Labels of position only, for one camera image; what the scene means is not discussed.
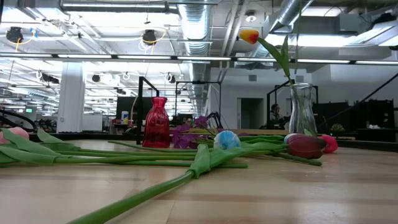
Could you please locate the blue and white tulip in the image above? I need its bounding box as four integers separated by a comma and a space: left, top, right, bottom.
67, 129, 254, 224
238, 133, 299, 156

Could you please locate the yellow and red tulip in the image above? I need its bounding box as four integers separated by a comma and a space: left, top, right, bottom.
238, 29, 313, 138

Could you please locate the pink tulip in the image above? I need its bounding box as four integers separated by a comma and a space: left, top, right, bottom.
0, 126, 197, 156

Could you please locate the wooden shelf with black legs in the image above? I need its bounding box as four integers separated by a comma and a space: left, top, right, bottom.
136, 76, 320, 146

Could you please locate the purple artificial flower bunch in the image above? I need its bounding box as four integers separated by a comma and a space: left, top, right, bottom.
170, 115, 323, 167

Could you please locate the red glass vase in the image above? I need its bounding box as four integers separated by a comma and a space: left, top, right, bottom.
142, 96, 171, 149

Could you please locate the grey door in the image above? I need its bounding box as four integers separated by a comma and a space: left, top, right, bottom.
237, 98, 265, 130

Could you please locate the LED light bar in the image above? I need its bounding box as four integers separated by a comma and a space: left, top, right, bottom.
0, 52, 398, 66

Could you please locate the black computer monitor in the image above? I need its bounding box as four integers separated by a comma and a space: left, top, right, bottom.
116, 96, 154, 121

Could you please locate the person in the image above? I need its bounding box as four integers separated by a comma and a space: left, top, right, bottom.
269, 103, 289, 129

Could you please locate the black ceiling-mounted device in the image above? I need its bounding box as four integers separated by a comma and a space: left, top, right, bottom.
6, 26, 24, 44
142, 29, 157, 46

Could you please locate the clear glass vase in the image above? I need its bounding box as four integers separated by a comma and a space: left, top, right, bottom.
288, 82, 318, 137

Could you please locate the white square column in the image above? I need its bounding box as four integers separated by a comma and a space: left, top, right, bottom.
57, 61, 86, 134

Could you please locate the small green potted plant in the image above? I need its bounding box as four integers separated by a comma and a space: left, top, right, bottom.
330, 123, 346, 138

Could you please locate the black equipment cabinet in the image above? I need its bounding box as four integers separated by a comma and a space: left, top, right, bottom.
312, 98, 396, 142

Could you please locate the thin black metal frame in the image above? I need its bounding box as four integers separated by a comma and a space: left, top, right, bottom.
175, 80, 223, 125

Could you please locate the black curved cable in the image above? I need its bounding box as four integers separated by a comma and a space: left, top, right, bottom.
0, 107, 37, 132

